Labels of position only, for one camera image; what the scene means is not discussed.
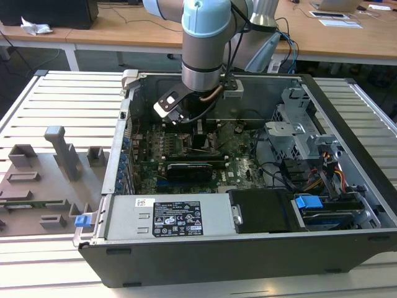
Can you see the silver power supply unit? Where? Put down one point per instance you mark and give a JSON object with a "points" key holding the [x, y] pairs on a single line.
{"points": [[124, 217]]}

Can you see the small white box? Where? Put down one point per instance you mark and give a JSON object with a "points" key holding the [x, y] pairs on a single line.
{"points": [[274, 65]]}

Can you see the black PC case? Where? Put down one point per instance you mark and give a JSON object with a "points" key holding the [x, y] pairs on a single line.
{"points": [[217, 260]]}

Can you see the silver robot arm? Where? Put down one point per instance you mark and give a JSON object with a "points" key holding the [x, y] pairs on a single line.
{"points": [[201, 46]]}

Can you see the metal drive cage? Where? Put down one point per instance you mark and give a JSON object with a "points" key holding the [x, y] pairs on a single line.
{"points": [[288, 136]]}

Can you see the hard disk in blue carrier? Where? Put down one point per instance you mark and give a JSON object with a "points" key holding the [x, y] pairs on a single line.
{"points": [[308, 203]]}

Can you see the green motherboard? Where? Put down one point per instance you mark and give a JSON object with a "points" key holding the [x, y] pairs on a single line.
{"points": [[239, 174]]}

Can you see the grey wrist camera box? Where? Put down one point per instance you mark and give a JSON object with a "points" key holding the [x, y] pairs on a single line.
{"points": [[232, 91]]}

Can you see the crumpled white paper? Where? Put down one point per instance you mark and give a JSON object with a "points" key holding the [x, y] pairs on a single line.
{"points": [[34, 28]]}

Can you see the metal locking lever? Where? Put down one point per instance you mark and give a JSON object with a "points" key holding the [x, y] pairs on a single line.
{"points": [[201, 150]]}

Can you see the black graphics card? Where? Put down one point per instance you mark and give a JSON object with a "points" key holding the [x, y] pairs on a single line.
{"points": [[189, 174]]}

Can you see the black plastic shroud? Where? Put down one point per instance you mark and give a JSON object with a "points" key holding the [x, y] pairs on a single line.
{"points": [[263, 211]]}

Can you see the wooden desk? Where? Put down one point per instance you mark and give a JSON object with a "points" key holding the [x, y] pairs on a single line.
{"points": [[124, 31]]}

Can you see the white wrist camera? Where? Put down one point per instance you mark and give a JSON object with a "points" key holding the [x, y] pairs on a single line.
{"points": [[169, 104]]}

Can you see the green RAM stick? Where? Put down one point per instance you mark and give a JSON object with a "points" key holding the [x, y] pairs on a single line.
{"points": [[31, 204]]}

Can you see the white paper sheet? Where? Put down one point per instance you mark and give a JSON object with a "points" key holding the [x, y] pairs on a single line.
{"points": [[341, 23]]}

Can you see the grey parts rack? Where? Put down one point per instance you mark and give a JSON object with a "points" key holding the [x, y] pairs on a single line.
{"points": [[46, 186]]}

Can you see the CPU socket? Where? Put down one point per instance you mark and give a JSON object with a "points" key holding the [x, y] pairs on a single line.
{"points": [[187, 143]]}

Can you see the white framed tablet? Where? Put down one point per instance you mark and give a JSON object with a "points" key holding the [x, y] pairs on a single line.
{"points": [[328, 14]]}

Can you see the blue case latch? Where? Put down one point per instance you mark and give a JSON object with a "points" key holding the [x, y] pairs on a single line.
{"points": [[82, 221]]}

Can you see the black monitor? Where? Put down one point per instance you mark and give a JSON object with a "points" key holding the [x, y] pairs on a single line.
{"points": [[46, 12]]}

